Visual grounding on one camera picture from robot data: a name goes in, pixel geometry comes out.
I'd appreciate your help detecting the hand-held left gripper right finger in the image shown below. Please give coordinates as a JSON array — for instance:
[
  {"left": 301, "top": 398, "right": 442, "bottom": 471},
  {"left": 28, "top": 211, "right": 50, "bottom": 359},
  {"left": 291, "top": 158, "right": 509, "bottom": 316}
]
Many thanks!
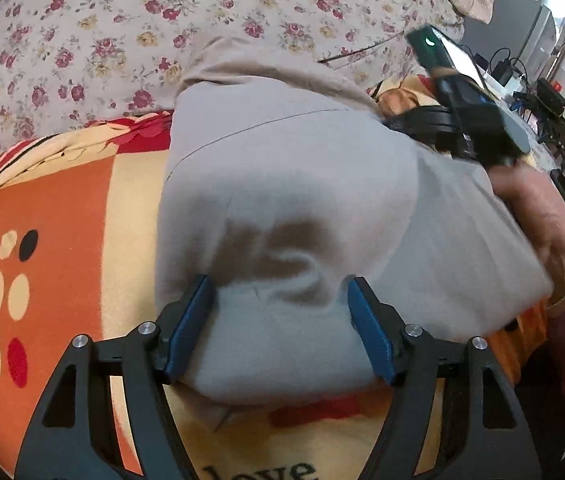
[{"left": 347, "top": 275, "right": 544, "bottom": 480}]

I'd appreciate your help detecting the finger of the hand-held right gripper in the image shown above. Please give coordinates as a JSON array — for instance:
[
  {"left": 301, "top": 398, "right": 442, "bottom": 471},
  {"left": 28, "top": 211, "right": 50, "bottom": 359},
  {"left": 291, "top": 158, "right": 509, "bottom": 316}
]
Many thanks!
[{"left": 381, "top": 106, "right": 459, "bottom": 147}]

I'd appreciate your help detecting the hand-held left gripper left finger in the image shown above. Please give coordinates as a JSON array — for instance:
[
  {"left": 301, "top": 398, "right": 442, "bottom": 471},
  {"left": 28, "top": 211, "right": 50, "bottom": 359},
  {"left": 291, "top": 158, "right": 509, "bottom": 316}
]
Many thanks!
[{"left": 14, "top": 273, "right": 216, "bottom": 480}]

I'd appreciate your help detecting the beige zip jacket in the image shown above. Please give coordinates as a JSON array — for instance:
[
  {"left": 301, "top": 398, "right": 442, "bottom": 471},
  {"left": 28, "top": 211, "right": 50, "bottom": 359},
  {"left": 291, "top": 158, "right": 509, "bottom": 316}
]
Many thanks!
[{"left": 155, "top": 30, "right": 556, "bottom": 407}]

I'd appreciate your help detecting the person's right hand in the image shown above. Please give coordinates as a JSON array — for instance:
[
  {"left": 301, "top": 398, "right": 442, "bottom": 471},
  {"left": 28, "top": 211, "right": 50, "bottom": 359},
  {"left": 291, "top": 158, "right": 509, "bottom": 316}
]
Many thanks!
[{"left": 490, "top": 161, "right": 565, "bottom": 311}]

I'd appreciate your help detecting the dark grey monitor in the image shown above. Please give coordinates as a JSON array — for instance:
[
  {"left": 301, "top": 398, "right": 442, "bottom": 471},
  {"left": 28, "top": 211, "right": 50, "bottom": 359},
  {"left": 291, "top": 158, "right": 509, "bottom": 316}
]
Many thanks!
[{"left": 461, "top": 0, "right": 559, "bottom": 72}]

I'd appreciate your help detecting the orange striped blanket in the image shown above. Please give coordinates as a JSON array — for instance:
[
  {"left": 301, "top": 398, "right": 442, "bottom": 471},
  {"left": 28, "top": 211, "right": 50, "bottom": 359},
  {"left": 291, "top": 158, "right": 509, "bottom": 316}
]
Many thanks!
[{"left": 0, "top": 74, "right": 565, "bottom": 480}]

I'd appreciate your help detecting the floral quilt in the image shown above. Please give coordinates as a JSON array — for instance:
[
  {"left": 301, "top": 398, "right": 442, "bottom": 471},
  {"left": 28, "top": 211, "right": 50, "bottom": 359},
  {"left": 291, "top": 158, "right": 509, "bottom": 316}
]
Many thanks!
[{"left": 0, "top": 0, "right": 466, "bottom": 182}]

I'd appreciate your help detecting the desk with cables and devices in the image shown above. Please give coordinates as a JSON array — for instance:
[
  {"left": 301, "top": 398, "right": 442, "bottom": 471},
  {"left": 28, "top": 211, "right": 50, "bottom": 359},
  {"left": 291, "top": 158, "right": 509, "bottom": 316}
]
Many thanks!
[{"left": 477, "top": 47, "right": 565, "bottom": 221}]

